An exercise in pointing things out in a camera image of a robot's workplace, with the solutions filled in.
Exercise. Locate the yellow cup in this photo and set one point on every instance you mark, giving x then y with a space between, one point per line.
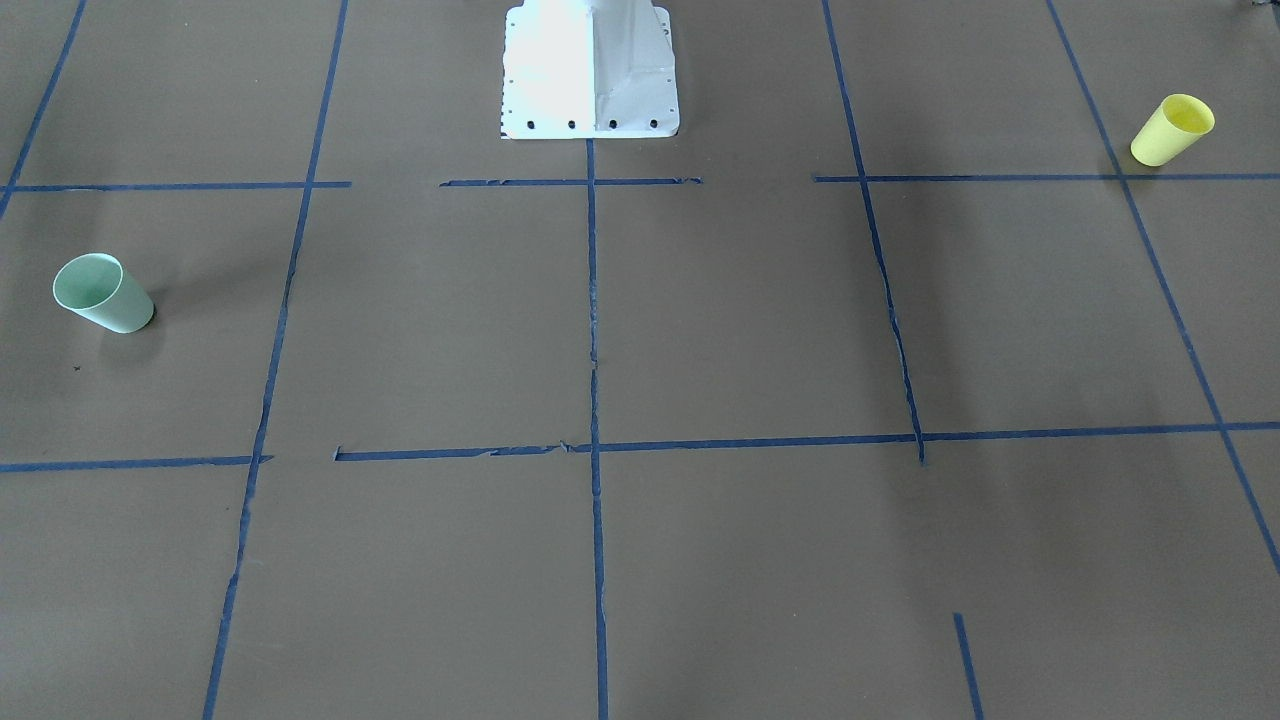
1175 125

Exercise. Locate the light green cup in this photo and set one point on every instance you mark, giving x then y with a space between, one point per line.
97 287

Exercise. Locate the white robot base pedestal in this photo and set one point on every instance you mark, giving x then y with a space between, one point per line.
588 69

